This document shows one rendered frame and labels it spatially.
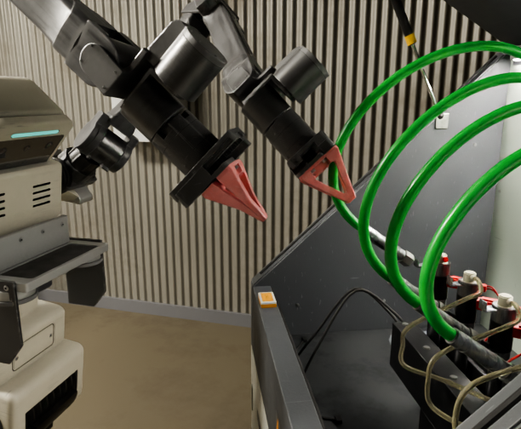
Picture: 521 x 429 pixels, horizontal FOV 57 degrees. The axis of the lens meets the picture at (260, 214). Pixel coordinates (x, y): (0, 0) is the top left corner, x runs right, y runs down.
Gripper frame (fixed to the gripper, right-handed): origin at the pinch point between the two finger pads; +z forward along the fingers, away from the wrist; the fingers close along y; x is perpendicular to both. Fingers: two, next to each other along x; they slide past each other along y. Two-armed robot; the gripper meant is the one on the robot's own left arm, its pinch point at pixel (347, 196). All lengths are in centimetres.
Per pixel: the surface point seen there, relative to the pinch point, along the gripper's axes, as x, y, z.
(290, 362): 23.4, 4.1, 13.1
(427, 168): -7.2, -15.7, 3.1
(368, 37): -73, 172, -44
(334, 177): -0.4, -1.0, -3.3
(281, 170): 3, 194, -27
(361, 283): 8.1, 38.8, 17.8
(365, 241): 2.7, -6.7, 5.6
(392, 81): -14.9, -2.2, -7.6
